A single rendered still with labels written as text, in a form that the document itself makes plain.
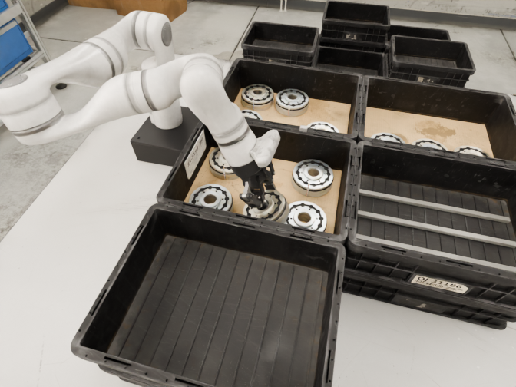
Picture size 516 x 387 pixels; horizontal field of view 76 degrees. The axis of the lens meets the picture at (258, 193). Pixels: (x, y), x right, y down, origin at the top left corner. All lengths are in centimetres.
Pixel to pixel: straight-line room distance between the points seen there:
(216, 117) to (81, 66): 30
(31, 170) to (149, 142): 144
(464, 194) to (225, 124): 64
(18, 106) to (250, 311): 54
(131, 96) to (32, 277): 59
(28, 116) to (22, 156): 189
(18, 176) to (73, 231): 143
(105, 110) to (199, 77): 18
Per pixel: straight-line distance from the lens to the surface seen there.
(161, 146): 105
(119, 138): 126
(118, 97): 61
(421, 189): 93
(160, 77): 59
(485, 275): 73
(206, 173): 88
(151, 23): 96
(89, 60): 78
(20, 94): 67
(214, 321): 68
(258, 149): 63
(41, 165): 244
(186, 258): 74
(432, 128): 112
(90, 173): 117
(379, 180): 91
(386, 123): 109
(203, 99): 56
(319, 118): 105
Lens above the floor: 147
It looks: 51 degrees down
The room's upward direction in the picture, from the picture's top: straight up
